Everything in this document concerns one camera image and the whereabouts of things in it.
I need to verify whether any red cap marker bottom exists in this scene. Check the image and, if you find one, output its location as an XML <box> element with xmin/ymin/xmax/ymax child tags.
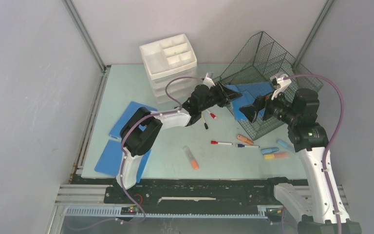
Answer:
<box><xmin>210</xmin><ymin>140</ymin><xmax>233</xmax><ymax>145</ymax></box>

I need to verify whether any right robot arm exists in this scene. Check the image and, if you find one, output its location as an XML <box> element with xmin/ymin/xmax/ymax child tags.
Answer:
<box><xmin>240</xmin><ymin>88</ymin><xmax>362</xmax><ymax>234</ymax></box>

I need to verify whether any yellow orange highlighter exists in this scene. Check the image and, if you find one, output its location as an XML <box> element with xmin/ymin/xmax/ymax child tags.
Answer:
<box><xmin>263</xmin><ymin>153</ymin><xmax>288</xmax><ymax>160</ymax></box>

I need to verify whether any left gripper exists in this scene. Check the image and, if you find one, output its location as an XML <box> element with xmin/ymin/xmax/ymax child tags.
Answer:
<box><xmin>199</xmin><ymin>81</ymin><xmax>242</xmax><ymax>113</ymax></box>

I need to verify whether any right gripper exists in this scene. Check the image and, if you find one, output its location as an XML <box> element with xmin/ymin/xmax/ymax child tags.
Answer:
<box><xmin>239</xmin><ymin>86</ymin><xmax>299</xmax><ymax>125</ymax></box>

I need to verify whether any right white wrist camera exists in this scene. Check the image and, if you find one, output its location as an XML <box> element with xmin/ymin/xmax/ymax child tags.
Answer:
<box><xmin>270</xmin><ymin>72</ymin><xmax>291</xmax><ymax>100</ymax></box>

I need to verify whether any orange highlighter by basket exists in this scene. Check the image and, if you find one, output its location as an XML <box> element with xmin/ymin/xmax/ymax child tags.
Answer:
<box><xmin>236</xmin><ymin>134</ymin><xmax>254</xmax><ymax>145</ymax></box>

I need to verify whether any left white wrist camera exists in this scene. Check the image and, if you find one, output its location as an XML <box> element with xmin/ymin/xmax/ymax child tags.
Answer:
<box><xmin>203</xmin><ymin>72</ymin><xmax>215</xmax><ymax>88</ymax></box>

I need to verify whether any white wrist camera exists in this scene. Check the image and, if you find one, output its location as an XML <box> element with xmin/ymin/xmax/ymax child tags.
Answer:
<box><xmin>203</xmin><ymin>72</ymin><xmax>215</xmax><ymax>88</ymax></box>
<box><xmin>270</xmin><ymin>72</ymin><xmax>291</xmax><ymax>100</ymax></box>

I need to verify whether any white plastic drawer organizer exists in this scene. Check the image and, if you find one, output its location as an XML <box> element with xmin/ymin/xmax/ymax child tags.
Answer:
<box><xmin>139</xmin><ymin>34</ymin><xmax>198</xmax><ymax>104</ymax></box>

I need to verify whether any light blue highlighter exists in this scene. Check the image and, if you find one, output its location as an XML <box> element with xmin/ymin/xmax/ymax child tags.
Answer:
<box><xmin>277</xmin><ymin>139</ymin><xmax>295</xmax><ymax>153</ymax></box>

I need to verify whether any clear orange highlighter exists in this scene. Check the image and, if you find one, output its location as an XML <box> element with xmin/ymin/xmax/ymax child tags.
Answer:
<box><xmin>183</xmin><ymin>146</ymin><xmax>199</xmax><ymax>170</ymax></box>

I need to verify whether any black cap marker lower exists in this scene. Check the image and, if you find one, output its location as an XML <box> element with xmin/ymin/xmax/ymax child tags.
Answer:
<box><xmin>201</xmin><ymin>113</ymin><xmax>209</xmax><ymax>130</ymax></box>

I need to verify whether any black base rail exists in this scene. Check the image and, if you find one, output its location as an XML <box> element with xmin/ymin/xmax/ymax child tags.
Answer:
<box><xmin>104</xmin><ymin>177</ymin><xmax>308</xmax><ymax>216</ymax></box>

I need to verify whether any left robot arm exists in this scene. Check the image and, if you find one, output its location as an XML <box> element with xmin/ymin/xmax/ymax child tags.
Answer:
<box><xmin>115</xmin><ymin>83</ymin><xmax>242</xmax><ymax>203</ymax></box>

